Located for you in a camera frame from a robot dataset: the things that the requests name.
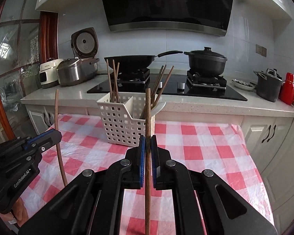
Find black range hood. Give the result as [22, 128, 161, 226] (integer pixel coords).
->
[102, 0, 233, 37]

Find white plate with food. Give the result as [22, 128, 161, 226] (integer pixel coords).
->
[231, 79, 255, 91]

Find white lower cabinet doors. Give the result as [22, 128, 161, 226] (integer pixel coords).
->
[239, 115, 294, 233]

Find red wooden glass door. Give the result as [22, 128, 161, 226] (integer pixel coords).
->
[0, 0, 58, 141]

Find white small kitchen appliance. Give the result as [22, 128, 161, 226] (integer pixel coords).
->
[39, 58, 63, 89]

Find black lidded cooking pot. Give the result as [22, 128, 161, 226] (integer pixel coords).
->
[184, 47, 227, 77]

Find wall power socket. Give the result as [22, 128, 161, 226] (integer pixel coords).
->
[255, 44, 267, 57]

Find black glass gas stove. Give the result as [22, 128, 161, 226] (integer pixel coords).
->
[86, 68, 248, 102]

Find red white checkered tablecloth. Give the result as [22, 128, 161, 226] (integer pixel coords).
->
[22, 114, 273, 222]

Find dark steel stock pot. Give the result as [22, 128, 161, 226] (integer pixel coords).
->
[253, 68, 283, 102]

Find red thermos bottle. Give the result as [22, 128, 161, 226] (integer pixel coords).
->
[279, 73, 294, 105]

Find silver open rice cooker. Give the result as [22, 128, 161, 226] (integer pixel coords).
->
[56, 27, 99, 87]

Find person's left hand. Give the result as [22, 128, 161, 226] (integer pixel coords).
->
[0, 197, 29, 227]

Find white perforated utensil basket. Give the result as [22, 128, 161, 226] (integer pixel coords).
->
[97, 92, 145, 147]

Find black frying pan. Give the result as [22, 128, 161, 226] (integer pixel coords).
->
[104, 50, 183, 73]

